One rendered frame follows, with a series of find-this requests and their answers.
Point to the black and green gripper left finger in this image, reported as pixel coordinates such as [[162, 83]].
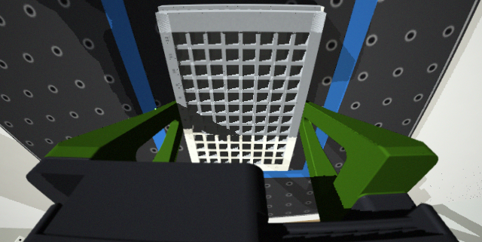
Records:
[[120, 141]]

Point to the blue tape outline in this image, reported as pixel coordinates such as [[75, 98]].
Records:
[[358, 25]]

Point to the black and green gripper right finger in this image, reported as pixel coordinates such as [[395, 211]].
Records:
[[378, 161]]

